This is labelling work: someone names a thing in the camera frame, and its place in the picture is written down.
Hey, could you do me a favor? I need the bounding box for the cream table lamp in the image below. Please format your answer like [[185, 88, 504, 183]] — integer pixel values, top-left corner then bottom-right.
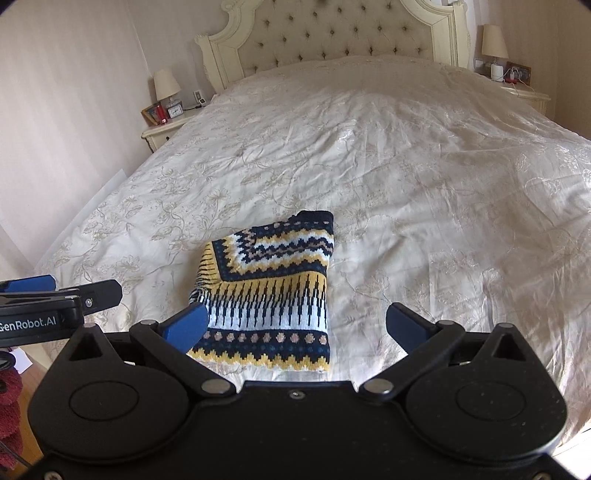
[[153, 69, 181, 110], [481, 24, 509, 66]]

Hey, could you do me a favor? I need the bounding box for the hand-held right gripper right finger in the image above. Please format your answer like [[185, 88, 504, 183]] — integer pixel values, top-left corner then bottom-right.
[[359, 302, 530, 400]]

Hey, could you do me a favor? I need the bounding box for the cream tufted headboard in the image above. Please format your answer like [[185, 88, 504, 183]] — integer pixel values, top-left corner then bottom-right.
[[194, 0, 472, 94]]

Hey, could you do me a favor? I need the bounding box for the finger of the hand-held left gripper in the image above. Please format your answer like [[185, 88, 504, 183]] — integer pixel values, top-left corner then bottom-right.
[[55, 279, 123, 317], [0, 274, 58, 294]]

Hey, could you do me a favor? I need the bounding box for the person's left forearm maroon sleeve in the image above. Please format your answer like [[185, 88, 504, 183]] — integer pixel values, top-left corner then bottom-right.
[[0, 368, 25, 441]]

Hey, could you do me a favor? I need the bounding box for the bed with cream floral bedspread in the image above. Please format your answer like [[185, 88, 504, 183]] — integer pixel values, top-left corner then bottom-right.
[[34, 55, 591, 444]]

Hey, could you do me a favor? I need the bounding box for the cream carved nightstand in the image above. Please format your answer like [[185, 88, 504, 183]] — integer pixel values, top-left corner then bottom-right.
[[475, 69, 553, 121], [141, 107, 205, 154]]

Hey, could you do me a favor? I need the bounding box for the navy yellow white patterned sweater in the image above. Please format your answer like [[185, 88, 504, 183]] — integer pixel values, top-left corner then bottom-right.
[[187, 210, 336, 373]]

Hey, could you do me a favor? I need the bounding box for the white paper sheet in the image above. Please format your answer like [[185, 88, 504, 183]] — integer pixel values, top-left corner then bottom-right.
[[8, 347, 32, 374]]

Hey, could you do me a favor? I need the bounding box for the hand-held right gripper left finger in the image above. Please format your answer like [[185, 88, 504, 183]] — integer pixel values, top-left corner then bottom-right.
[[64, 302, 239, 401]]

